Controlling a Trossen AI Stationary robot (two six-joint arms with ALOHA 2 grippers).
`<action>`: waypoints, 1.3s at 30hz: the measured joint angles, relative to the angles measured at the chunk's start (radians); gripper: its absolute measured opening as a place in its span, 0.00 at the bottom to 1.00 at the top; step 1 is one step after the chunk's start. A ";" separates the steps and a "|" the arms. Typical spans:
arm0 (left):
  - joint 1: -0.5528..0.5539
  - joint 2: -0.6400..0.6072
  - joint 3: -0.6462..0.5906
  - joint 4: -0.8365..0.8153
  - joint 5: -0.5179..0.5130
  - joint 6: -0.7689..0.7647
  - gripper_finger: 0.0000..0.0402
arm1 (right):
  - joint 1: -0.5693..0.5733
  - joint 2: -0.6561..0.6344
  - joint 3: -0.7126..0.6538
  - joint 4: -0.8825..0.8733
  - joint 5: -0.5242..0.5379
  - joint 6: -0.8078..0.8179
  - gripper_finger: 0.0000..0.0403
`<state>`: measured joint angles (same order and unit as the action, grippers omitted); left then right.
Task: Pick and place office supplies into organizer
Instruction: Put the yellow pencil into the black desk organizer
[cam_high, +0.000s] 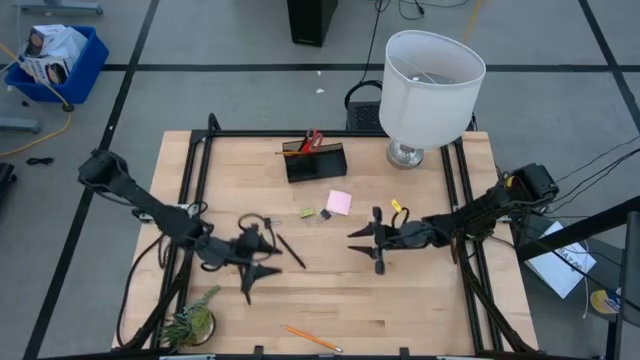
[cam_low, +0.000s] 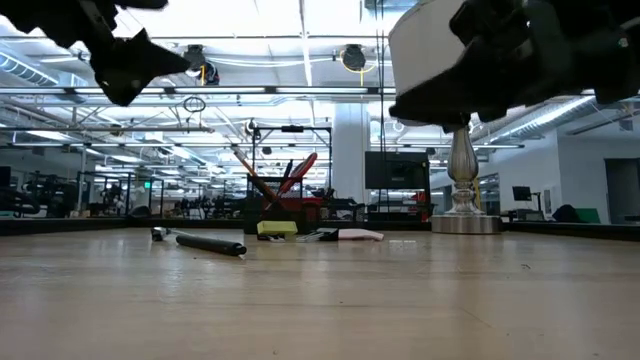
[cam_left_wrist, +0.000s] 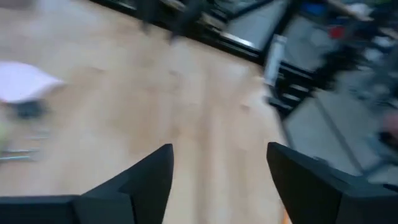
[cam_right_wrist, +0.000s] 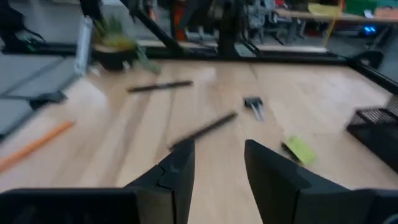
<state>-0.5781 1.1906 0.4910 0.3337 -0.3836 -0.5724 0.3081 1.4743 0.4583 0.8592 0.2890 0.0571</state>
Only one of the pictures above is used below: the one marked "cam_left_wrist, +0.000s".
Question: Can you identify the white metal strip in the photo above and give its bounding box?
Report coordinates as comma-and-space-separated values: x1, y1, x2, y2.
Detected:
264, 34, 289, 86

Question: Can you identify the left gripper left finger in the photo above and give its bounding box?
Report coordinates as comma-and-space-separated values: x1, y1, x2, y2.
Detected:
73, 143, 174, 224

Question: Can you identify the black metal table frame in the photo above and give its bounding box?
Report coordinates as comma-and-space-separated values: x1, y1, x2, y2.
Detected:
90, 0, 315, 119

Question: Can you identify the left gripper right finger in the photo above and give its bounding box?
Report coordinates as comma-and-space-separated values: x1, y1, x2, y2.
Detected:
266, 142, 398, 224

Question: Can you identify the orange pencil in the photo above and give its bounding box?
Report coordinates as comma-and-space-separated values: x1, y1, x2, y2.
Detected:
280, 208, 292, 224

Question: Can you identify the pink sticky note pad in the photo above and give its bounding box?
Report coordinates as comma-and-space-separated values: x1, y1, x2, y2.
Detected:
0, 61, 65, 104

